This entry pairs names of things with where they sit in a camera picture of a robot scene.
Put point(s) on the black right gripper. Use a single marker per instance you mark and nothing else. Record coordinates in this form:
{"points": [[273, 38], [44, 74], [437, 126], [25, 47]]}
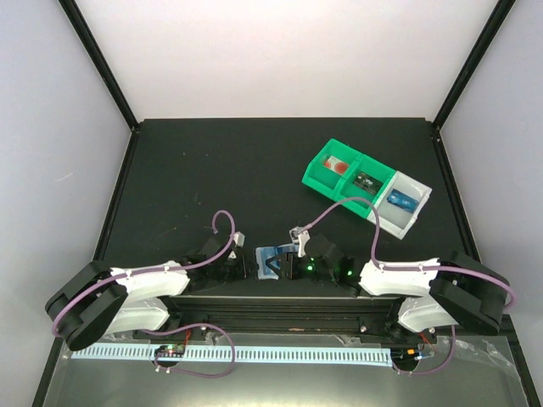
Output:
{"points": [[282, 272]]}

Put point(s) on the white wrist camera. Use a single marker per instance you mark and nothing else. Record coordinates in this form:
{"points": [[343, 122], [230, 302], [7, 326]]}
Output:
{"points": [[237, 244], [300, 237]]}

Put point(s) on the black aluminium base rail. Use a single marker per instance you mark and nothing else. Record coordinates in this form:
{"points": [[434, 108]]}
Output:
{"points": [[371, 320]]}

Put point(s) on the red card in bin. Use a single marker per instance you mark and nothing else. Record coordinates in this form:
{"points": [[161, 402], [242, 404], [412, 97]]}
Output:
{"points": [[336, 165]]}

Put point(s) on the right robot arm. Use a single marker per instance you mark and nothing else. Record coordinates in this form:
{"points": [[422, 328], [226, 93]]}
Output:
{"points": [[454, 290]]}

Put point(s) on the green plastic bin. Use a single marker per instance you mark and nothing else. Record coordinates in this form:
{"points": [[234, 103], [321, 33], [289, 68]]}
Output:
{"points": [[321, 179], [372, 167]]}

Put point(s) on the black corner frame post left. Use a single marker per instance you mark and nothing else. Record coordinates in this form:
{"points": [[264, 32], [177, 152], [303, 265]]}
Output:
{"points": [[88, 41]]}

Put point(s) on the white slotted cable duct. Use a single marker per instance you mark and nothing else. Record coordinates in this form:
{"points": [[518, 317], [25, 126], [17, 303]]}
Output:
{"points": [[241, 354]]}

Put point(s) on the right controller board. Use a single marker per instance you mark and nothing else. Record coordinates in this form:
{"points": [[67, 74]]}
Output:
{"points": [[408, 355]]}

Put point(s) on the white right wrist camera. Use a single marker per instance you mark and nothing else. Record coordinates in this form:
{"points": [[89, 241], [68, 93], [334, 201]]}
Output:
{"points": [[300, 237]]}

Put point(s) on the black corner frame post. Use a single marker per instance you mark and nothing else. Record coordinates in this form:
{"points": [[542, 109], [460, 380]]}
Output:
{"points": [[88, 41], [485, 38]]}

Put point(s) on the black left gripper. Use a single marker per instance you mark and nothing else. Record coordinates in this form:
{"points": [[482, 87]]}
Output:
{"points": [[243, 270]]}

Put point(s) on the controller board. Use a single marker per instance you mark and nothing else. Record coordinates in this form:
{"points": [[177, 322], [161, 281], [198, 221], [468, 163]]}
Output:
{"points": [[170, 351], [408, 355]]}

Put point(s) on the white plastic bin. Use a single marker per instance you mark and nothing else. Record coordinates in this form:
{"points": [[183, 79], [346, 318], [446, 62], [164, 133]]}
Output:
{"points": [[394, 220]]}

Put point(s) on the black corner frame post right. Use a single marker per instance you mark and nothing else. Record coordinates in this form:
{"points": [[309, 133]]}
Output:
{"points": [[485, 38]]}

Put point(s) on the dark card in bin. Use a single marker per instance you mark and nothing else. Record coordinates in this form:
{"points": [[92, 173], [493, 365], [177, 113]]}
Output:
{"points": [[367, 183]]}

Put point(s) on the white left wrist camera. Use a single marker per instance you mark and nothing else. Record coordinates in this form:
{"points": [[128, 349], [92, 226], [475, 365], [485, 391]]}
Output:
{"points": [[237, 244]]}

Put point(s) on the blue credit card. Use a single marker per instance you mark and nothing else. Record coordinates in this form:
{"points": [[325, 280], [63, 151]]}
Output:
{"points": [[265, 256]]}

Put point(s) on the left controller board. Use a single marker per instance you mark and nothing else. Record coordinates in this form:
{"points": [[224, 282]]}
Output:
{"points": [[170, 351]]}

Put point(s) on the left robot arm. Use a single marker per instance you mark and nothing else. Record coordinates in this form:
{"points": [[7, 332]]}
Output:
{"points": [[101, 300]]}

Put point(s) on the blue card in white bin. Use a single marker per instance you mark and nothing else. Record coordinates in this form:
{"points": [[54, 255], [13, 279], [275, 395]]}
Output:
{"points": [[402, 201]]}

